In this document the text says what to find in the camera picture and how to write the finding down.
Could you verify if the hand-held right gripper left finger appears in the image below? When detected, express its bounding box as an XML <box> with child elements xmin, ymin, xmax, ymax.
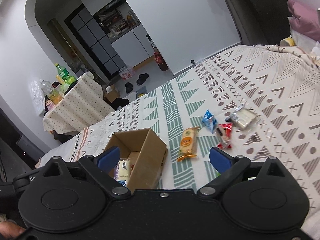
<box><xmin>32</xmin><ymin>145</ymin><xmax>132</xmax><ymax>198</ymax></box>

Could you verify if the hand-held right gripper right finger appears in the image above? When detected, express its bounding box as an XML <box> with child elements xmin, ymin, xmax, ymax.
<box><xmin>196</xmin><ymin>147</ymin><xmax>298</xmax><ymax>198</ymax></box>

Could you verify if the long white snack packet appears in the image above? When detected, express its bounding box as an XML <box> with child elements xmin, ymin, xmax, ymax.
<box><xmin>116</xmin><ymin>158</ymin><xmax>132</xmax><ymax>180</ymax></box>

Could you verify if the red snack packet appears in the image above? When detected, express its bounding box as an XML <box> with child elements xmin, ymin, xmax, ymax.
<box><xmin>216</xmin><ymin>123</ymin><xmax>234</xmax><ymax>150</ymax></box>

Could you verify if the orange label cake packet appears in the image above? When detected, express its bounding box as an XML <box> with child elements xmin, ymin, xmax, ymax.
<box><xmin>177</xmin><ymin>127</ymin><xmax>201</xmax><ymax>162</ymax></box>

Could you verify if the cardboard box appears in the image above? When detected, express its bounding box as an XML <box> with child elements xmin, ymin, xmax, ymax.
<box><xmin>102</xmin><ymin>128</ymin><xmax>168</xmax><ymax>190</ymax></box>

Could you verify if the blue snack packet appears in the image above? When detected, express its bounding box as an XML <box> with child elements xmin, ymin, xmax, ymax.
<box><xmin>202</xmin><ymin>109</ymin><xmax>218</xmax><ymax>134</ymax></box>

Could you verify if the clear white cake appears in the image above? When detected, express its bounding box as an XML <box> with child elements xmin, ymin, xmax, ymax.
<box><xmin>225</xmin><ymin>104</ymin><xmax>261</xmax><ymax>131</ymax></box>

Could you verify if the person's left hand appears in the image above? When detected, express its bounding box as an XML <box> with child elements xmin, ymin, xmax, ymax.
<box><xmin>0</xmin><ymin>219</ymin><xmax>26</xmax><ymax>239</ymax></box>

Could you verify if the white bed sheet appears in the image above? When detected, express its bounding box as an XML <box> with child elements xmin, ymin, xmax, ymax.
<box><xmin>35</xmin><ymin>132</ymin><xmax>84</xmax><ymax>168</ymax></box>

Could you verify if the black cloth bag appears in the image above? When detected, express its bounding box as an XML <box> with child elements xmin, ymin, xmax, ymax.
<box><xmin>111</xmin><ymin>97</ymin><xmax>130</xmax><ymax>110</ymax></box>

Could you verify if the table with dotted tablecloth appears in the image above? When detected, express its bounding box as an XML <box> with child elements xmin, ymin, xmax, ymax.
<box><xmin>42</xmin><ymin>71</ymin><xmax>116</xmax><ymax>134</ymax></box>

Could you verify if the small brown carton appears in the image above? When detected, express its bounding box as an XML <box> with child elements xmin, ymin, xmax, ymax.
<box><xmin>102</xmin><ymin>85</ymin><xmax>120</xmax><ymax>103</ymax></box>

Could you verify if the grey floor mat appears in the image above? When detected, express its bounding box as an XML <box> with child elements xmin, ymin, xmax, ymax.
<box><xmin>135</xmin><ymin>86</ymin><xmax>148</xmax><ymax>98</ymax></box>

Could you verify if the green tissue pack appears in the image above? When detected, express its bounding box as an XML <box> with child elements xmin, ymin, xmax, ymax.
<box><xmin>60</xmin><ymin>77</ymin><xmax>78</xmax><ymax>92</ymax></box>

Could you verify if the pack of water bottles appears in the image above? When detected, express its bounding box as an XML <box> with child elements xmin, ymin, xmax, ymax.
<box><xmin>119</xmin><ymin>65</ymin><xmax>137</xmax><ymax>80</ymax></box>

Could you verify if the patterned blanket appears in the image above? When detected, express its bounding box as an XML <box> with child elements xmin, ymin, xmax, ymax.
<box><xmin>70</xmin><ymin>44</ymin><xmax>320</xmax><ymax>240</ymax></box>

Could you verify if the clear bottle yellow liquid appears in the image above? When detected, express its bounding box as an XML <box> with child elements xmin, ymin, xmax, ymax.
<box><xmin>39</xmin><ymin>79</ymin><xmax>64</xmax><ymax>104</ymax></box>

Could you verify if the green soda bottle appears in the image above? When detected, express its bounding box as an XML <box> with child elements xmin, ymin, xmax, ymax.
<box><xmin>54</xmin><ymin>63</ymin><xmax>73</xmax><ymax>83</ymax></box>

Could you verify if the bubble wrap sheet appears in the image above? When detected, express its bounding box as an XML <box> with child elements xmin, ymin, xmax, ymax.
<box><xmin>29</xmin><ymin>80</ymin><xmax>47</xmax><ymax>117</ymax></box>

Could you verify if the red fire extinguisher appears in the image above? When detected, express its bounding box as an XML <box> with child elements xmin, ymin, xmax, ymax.
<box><xmin>153</xmin><ymin>51</ymin><xmax>169</xmax><ymax>72</ymax></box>

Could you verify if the white cabinet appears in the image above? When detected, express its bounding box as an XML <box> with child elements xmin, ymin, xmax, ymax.
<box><xmin>110</xmin><ymin>24</ymin><xmax>157</xmax><ymax>68</ymax></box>

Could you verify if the black grid door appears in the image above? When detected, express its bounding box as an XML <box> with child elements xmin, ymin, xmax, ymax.
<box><xmin>64</xmin><ymin>6</ymin><xmax>125</xmax><ymax>77</ymax></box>

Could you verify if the cluttered shelf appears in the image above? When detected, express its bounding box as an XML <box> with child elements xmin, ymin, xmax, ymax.
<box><xmin>94</xmin><ymin>4</ymin><xmax>140</xmax><ymax>40</ymax></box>

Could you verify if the tape roll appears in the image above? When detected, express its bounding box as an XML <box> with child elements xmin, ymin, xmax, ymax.
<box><xmin>279</xmin><ymin>37</ymin><xmax>295</xmax><ymax>47</ymax></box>

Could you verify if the black leaning panel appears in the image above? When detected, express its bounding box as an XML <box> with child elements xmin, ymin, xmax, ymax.
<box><xmin>217</xmin><ymin>0</ymin><xmax>293</xmax><ymax>46</ymax></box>

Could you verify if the pink pillow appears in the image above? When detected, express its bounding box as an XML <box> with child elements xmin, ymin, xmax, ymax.
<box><xmin>287</xmin><ymin>0</ymin><xmax>320</xmax><ymax>42</ymax></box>

